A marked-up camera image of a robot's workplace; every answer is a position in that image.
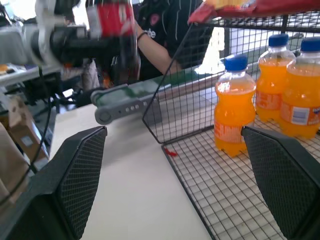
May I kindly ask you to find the orange soda bottle blue cap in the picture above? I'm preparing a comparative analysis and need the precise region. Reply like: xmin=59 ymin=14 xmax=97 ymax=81
xmin=213 ymin=54 xmax=257 ymax=158
xmin=279 ymin=36 xmax=320 ymax=140
xmin=255 ymin=33 xmax=297 ymax=124

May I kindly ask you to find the tan cardboard sheet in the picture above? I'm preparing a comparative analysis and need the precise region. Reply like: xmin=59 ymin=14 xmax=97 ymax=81
xmin=0 ymin=121 xmax=30 ymax=206

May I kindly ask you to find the grey background table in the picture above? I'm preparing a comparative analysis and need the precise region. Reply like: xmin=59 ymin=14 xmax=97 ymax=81
xmin=0 ymin=61 xmax=63 ymax=88

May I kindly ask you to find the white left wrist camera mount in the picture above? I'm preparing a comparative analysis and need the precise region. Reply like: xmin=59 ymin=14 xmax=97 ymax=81
xmin=31 ymin=0 xmax=66 ymax=67

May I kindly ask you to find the small red tie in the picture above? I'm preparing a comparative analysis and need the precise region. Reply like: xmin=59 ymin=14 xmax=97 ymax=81
xmin=163 ymin=147 xmax=178 ymax=158

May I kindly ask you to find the cola bottle red label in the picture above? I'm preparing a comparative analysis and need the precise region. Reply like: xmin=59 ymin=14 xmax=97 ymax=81
xmin=87 ymin=0 xmax=141 ymax=85

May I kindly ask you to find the person in black shirt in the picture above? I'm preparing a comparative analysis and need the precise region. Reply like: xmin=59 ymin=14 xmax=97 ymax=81
xmin=132 ymin=0 xmax=215 ymax=81

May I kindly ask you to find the red snack bag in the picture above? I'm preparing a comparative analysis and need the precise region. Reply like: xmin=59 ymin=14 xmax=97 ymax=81
xmin=187 ymin=0 xmax=320 ymax=25

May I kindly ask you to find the grey conveyor with green belt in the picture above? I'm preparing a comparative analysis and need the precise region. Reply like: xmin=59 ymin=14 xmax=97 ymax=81
xmin=90 ymin=57 xmax=227 ymax=126

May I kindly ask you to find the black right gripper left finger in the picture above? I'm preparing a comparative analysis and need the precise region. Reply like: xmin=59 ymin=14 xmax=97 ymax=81
xmin=0 ymin=125 xmax=109 ymax=240

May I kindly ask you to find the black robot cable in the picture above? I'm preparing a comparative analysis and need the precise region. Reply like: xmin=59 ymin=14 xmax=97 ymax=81
xmin=0 ymin=65 xmax=53 ymax=206

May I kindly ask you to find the black wire rack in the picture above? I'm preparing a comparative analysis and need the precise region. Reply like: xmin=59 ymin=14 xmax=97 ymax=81
xmin=141 ymin=9 xmax=320 ymax=240

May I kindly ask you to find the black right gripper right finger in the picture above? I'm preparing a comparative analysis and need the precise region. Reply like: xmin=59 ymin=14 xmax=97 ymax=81
xmin=240 ymin=125 xmax=320 ymax=240

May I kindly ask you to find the brown cardboard box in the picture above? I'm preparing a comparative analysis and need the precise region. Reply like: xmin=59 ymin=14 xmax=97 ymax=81
xmin=6 ymin=95 xmax=50 ymax=163

